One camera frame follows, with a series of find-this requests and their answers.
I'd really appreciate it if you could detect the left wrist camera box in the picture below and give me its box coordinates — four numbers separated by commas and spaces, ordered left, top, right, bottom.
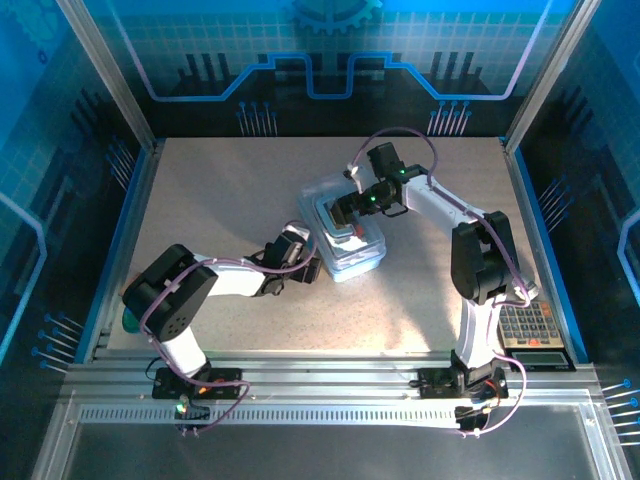
284, 223, 312, 246

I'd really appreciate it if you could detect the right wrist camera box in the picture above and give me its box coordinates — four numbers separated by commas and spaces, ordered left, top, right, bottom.
343, 162, 372, 194

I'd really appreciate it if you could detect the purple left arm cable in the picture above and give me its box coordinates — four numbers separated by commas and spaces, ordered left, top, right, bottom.
139, 224, 321, 437

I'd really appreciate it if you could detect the aluminium frame post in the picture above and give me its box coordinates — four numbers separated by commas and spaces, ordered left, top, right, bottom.
54, 0, 161, 151
501, 0, 599, 154

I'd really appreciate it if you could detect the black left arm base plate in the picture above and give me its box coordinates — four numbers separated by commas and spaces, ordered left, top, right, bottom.
152, 367, 242, 401

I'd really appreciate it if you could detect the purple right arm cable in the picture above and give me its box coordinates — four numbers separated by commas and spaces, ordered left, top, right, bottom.
349, 127, 532, 437

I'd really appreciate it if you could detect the slotted aluminium strip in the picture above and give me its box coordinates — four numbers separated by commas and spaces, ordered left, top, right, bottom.
78, 407, 591, 427

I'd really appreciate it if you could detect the blue green round object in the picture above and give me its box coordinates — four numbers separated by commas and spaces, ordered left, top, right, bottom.
121, 307, 146, 335

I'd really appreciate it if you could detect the aluminium front rail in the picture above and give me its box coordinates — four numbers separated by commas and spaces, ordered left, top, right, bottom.
59, 349, 604, 401

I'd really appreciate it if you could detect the black cable connector block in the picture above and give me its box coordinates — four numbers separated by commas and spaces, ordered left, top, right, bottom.
453, 404, 489, 436
173, 399, 211, 436

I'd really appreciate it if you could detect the clear plastic tool box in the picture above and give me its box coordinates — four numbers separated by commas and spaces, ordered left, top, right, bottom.
297, 172, 390, 284

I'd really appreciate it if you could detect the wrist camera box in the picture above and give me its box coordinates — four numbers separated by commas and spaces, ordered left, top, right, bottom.
284, 223, 312, 246
343, 162, 372, 194

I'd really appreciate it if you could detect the aluminium side rail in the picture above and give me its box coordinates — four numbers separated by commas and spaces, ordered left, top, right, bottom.
82, 138, 166, 364
499, 137, 589, 364

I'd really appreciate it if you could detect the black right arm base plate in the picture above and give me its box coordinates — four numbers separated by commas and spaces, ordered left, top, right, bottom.
418, 367, 510, 400

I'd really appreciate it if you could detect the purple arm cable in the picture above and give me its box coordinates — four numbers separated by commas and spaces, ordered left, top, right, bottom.
349, 127, 532, 437
139, 224, 321, 437

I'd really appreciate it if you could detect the black calculator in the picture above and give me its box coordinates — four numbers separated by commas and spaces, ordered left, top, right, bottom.
497, 298, 577, 372

